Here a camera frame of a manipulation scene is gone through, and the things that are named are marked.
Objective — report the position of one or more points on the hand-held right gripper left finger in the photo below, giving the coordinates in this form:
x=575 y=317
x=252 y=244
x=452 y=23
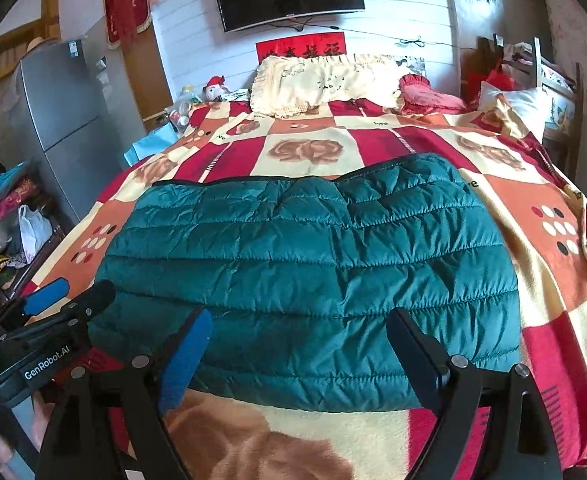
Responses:
x=183 y=360

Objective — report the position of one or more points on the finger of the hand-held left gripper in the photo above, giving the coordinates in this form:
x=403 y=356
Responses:
x=95 y=300
x=48 y=295

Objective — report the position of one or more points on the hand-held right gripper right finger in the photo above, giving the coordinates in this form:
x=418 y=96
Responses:
x=418 y=360

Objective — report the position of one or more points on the teal quilted puffer jacket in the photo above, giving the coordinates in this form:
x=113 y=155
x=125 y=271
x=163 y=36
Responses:
x=298 y=260

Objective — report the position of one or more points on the white plastic bag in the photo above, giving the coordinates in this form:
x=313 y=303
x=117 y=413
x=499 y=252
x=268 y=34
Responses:
x=35 y=232

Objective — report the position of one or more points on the blue plastic basket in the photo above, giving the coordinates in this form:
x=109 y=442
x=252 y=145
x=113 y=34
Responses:
x=3 y=185

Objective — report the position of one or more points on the red and cream printed blanket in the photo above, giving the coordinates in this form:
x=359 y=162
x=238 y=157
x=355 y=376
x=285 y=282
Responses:
x=548 y=260

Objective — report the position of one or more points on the light blue bag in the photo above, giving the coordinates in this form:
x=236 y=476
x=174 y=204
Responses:
x=153 y=145

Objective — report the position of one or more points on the grey refrigerator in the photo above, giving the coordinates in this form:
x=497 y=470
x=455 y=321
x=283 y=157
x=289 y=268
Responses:
x=68 y=110

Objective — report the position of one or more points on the clear plastic bottle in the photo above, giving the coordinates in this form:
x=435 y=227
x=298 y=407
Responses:
x=181 y=110

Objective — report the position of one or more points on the red and white plush toy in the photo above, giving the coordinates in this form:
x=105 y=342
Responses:
x=214 y=90

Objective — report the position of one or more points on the red ruffled cushion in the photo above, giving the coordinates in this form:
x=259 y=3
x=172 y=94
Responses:
x=428 y=95

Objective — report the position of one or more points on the white pillow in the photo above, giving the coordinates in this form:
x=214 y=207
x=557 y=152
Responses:
x=523 y=105

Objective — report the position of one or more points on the cream fringed pillow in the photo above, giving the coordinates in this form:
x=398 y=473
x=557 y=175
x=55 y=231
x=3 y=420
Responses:
x=313 y=80

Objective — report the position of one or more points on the wooden chair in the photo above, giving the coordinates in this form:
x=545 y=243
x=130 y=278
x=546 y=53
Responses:
x=571 y=95

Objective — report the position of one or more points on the red knot wall decoration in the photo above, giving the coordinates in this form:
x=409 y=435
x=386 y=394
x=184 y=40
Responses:
x=123 y=0

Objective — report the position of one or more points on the red wall banner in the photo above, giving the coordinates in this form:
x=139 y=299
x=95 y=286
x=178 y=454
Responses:
x=298 y=47

